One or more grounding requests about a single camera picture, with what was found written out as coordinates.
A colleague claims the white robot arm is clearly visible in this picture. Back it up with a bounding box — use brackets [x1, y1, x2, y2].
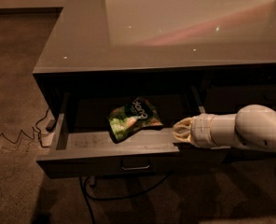
[172, 105, 276, 153]

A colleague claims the grey drawer cabinet counter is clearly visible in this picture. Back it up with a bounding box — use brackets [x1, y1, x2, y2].
[32, 0, 276, 133]

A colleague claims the thin black zigzag cable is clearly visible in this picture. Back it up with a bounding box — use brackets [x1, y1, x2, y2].
[0, 108, 57, 149]

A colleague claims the black power adapter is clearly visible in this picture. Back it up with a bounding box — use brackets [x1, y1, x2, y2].
[46, 119, 56, 133]

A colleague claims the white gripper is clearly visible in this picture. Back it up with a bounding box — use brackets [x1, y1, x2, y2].
[172, 114, 241, 148]

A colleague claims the dark drawer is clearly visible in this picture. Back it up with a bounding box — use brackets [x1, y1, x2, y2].
[37, 94, 228, 178]
[203, 85, 276, 114]

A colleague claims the thick black floor cable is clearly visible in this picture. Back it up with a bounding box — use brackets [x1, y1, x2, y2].
[79, 171, 172, 224]

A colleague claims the green snack bag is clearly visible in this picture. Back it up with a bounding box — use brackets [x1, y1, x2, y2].
[108, 97, 163, 142]

